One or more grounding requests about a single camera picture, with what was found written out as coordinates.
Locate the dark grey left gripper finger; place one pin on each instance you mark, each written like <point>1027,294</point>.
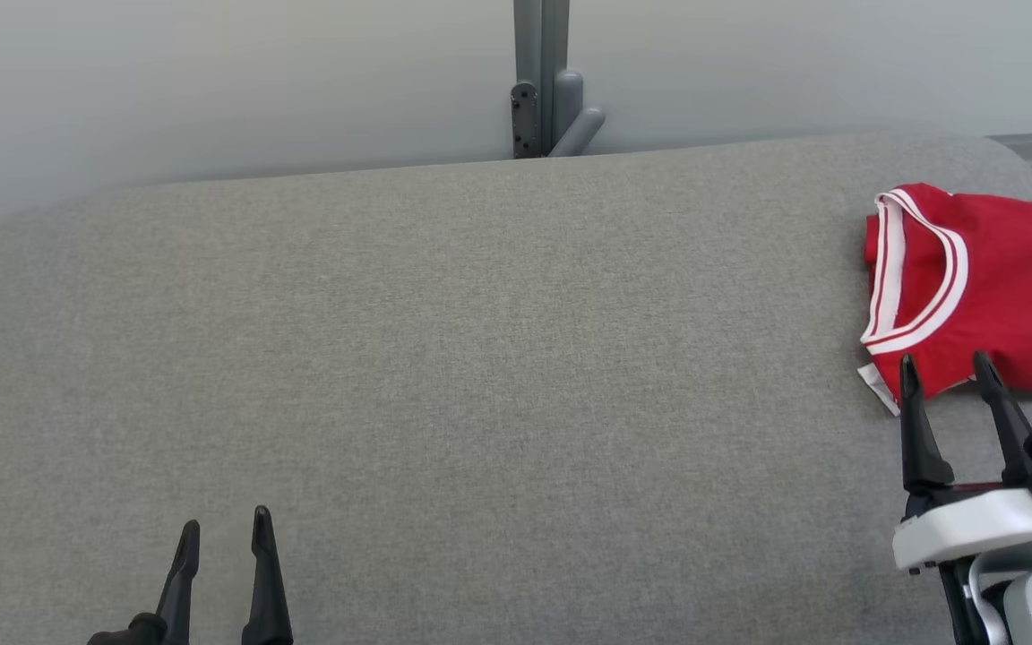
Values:
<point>183,582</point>
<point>267,591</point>

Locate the grey metal partition post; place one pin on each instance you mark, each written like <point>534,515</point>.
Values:
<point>541,36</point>

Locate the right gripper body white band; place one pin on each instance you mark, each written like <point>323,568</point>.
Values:
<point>973,528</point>

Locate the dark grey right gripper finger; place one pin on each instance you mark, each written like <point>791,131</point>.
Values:
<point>1009,421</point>
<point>921,439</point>

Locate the dark grey hinge bracket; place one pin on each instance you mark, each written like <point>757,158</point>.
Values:
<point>524,121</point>

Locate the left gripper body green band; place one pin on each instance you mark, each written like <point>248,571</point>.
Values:
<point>140,632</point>

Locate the red jersey white trim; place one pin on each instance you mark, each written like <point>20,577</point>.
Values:
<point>991,296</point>

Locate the grey fabric sofa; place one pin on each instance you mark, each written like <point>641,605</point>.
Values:
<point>480,358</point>

